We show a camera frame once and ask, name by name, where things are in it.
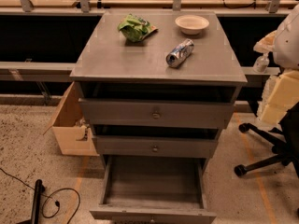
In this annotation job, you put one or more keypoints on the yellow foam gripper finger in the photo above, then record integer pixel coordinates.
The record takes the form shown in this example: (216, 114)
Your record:
(280, 93)

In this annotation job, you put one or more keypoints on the grey bottom drawer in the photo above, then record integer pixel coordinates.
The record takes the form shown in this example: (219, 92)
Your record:
(153, 190)

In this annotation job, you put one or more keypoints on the grey drawer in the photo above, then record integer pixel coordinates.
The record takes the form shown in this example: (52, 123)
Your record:
(156, 105)
(153, 190)
(156, 141)

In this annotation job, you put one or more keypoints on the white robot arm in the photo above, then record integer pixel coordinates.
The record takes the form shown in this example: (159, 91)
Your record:
(283, 43)

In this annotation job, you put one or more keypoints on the grey drawer cabinet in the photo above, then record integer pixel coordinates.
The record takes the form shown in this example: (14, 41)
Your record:
(110, 58)

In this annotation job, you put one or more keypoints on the grey middle drawer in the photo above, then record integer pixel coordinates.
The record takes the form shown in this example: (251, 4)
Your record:
(156, 141)

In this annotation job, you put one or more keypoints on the grey top drawer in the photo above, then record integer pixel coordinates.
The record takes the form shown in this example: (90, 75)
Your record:
(156, 105)

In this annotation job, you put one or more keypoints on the hand sanitizer bottle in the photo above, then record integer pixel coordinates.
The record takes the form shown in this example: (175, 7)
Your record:
(261, 63)

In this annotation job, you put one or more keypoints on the black office chair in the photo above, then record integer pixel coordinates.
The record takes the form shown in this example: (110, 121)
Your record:
(286, 151)

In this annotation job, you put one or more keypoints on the blue silver soda can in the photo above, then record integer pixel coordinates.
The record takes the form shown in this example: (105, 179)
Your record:
(180, 53)

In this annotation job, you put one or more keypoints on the white bowl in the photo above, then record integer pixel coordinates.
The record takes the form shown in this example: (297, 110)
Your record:
(191, 24)

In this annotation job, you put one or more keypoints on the green chip bag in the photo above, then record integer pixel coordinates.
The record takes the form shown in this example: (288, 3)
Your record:
(135, 28)

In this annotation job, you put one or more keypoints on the cardboard box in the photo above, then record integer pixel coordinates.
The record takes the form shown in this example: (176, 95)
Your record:
(72, 133)

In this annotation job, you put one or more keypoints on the black pole stand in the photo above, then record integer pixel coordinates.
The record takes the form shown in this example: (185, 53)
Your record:
(38, 191)

